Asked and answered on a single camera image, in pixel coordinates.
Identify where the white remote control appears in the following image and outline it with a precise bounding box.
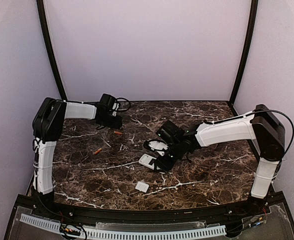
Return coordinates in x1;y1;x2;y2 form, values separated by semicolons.
138;153;156;170

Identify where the orange battery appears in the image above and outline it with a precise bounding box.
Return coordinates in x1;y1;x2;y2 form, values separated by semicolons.
94;148;103;155
114;131;123;135

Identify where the white battery cover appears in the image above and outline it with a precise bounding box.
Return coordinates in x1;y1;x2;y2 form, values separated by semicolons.
135;181;150;193

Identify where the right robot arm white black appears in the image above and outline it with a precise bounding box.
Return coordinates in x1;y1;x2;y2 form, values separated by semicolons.
153;104;291;199

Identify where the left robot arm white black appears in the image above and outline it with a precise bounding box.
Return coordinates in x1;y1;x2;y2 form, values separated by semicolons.
32;93;123;203

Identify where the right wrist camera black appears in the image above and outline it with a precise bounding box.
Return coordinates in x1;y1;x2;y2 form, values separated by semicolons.
143;139;168;156

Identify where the black front rail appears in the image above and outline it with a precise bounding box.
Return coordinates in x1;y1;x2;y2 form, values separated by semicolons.
54;202;252;225

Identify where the white slotted cable duct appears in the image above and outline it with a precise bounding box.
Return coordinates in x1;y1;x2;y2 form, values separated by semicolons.
19;213;227;240

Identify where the right black frame post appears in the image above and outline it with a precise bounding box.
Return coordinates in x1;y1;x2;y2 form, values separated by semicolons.
229;0;259;106

